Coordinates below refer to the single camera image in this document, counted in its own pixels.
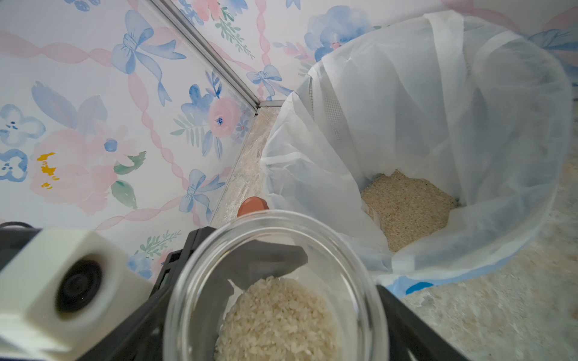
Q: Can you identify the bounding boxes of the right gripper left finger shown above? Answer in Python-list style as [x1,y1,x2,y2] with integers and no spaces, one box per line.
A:
[80,288,172,361]

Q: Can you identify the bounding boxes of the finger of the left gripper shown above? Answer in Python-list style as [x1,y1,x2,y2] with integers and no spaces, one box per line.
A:
[189,240,308,360]

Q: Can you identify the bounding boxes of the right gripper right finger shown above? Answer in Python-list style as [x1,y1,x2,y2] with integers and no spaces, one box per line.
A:
[376,286,468,361]

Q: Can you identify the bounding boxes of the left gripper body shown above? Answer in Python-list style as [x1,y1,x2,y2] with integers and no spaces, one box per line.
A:
[151,227,216,296]

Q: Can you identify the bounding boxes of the glass jar with rice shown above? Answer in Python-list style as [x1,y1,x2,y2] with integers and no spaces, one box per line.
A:
[163,211,390,360]

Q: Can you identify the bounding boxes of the rice pile in bag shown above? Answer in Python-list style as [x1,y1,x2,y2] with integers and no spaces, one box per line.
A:
[361,170,460,253]

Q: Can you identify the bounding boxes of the left red lid jar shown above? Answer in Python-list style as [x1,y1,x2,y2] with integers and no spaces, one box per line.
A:
[237,196,269,218]

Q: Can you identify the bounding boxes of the white trash bag liner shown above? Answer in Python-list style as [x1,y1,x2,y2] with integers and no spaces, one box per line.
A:
[261,11,573,298]

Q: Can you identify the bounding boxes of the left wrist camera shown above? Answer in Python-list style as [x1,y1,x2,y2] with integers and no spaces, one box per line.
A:
[1,223,152,360]

